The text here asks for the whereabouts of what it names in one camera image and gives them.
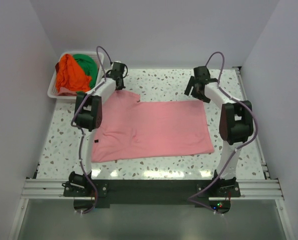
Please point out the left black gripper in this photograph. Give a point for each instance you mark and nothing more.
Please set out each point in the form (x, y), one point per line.
(122, 85)

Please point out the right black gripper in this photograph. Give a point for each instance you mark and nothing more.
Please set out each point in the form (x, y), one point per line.
(191, 84)

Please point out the pink t shirt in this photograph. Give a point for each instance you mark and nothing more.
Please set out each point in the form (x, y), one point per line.
(132, 128)

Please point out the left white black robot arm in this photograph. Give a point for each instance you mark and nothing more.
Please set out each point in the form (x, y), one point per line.
(88, 114)

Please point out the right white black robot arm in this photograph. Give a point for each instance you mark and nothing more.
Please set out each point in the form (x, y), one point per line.
(235, 126)

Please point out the green t shirt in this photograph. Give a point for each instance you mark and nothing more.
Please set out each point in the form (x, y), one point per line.
(89, 67)

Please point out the orange t shirt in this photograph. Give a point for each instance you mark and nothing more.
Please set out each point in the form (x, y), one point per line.
(71, 77)

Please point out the dark red garment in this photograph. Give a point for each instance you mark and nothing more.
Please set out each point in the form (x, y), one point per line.
(57, 68)

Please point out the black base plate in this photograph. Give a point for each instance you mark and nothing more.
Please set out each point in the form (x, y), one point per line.
(103, 194)

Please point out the aluminium frame rail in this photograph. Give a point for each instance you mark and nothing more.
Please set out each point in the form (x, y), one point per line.
(59, 154)

